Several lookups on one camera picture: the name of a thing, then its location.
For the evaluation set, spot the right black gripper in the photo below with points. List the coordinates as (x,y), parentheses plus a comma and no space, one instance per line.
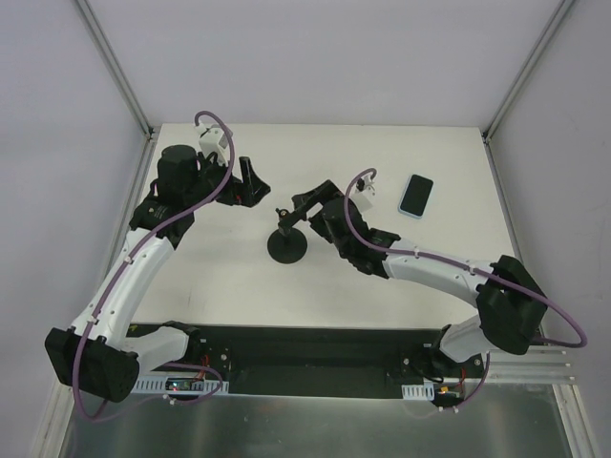
(318,210)

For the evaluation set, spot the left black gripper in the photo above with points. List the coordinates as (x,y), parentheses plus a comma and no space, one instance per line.
(234,189)

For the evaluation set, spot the black phone stand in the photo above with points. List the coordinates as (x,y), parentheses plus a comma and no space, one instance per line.
(286,244)

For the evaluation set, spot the phone with light blue case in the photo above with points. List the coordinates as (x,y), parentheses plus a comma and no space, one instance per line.
(415,196)

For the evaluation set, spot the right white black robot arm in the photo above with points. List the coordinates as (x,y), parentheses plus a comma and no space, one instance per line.
(502,292)

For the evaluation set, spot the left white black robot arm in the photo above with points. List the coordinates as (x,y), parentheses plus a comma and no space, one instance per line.
(95,353)

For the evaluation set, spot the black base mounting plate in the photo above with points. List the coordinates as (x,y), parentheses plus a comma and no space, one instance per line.
(321,362)

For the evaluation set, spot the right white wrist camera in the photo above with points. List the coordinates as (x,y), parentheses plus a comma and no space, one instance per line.
(364,195)

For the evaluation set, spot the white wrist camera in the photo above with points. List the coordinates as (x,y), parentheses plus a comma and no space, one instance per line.
(212,139)
(364,195)

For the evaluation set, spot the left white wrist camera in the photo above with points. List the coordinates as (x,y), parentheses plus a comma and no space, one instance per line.
(212,139)

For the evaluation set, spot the left aluminium frame post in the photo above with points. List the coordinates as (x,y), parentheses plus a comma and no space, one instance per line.
(113,66)

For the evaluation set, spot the aluminium frame post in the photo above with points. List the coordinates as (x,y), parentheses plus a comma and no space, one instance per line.
(550,30)
(113,66)

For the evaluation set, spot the left white slotted cable duct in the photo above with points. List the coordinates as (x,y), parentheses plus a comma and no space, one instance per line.
(178,386)

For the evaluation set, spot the white slotted cable duct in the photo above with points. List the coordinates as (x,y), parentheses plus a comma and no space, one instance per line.
(178,386)
(424,392)

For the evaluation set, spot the right white slotted cable duct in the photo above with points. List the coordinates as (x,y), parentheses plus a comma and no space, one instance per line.
(424,392)

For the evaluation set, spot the right aluminium extrusion rail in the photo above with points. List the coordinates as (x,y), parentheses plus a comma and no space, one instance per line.
(541,365)

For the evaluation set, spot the right aluminium frame post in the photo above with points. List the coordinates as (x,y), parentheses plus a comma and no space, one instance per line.
(550,30)

